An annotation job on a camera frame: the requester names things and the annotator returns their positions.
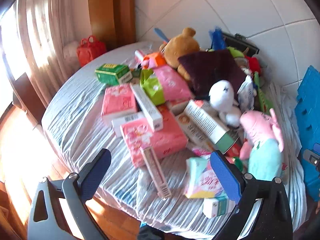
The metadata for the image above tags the green crocodile plush toy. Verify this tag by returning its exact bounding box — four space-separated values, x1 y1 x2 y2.
253 72 273 115

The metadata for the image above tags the light blue plastic paddle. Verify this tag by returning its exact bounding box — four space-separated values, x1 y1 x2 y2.
153 28 170 43

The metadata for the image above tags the blue plastic crate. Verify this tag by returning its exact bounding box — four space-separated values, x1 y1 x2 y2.
295 66 319 201

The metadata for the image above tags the Kotex pad pack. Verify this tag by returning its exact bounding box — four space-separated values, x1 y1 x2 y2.
184 157 225 199

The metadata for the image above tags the pink pad pack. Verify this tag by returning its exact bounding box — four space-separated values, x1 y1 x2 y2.
153 65 193 101

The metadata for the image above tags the white seal plush toy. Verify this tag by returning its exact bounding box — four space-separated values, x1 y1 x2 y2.
209 80 242 128

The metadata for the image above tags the orange white medicine box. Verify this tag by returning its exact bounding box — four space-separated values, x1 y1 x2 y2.
175 113 215 152

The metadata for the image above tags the red plush toy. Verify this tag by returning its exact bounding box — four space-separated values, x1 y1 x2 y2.
245 56 261 75

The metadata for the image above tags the brown bear plush toy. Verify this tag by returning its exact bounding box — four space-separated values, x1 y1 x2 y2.
159 28 200 82

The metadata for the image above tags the red handbag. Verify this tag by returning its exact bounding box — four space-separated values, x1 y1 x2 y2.
76 35 107 67

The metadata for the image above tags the pink pig plush toy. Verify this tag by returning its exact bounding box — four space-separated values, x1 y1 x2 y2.
239 109 284 181

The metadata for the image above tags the long white tube box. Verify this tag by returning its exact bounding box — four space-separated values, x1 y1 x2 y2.
130 84 163 131

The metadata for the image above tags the window curtain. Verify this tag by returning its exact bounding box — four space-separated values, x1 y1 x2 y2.
1 0 92 107

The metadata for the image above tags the dark purple plush cushion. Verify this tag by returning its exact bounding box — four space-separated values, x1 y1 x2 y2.
178 49 247 96

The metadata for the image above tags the black gift box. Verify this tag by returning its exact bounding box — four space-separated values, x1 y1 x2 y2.
222 32 260 56

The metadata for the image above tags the blue feather duster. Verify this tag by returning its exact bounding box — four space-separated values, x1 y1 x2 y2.
209 27 227 50

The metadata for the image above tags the long pink cosmetic box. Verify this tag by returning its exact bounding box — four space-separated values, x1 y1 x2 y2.
140 146 171 199

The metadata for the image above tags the green tea box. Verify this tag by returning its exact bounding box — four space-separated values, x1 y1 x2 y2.
95 63 133 86

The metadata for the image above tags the small teal medicine box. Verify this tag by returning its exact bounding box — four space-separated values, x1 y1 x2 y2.
203 196 236 218

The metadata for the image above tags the green frog plush toy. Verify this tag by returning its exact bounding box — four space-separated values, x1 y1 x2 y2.
227 47 245 58

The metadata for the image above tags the lime green snack pack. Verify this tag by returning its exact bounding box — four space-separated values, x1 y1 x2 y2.
140 69 165 106

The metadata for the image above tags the white wet wipes pack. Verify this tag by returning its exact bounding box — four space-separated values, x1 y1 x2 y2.
237 75 256 113

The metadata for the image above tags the large white green box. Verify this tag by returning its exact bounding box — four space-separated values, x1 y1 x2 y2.
184 100 238 153

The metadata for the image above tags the striped grey tablecloth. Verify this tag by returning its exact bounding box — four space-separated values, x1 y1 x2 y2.
41 41 308 233

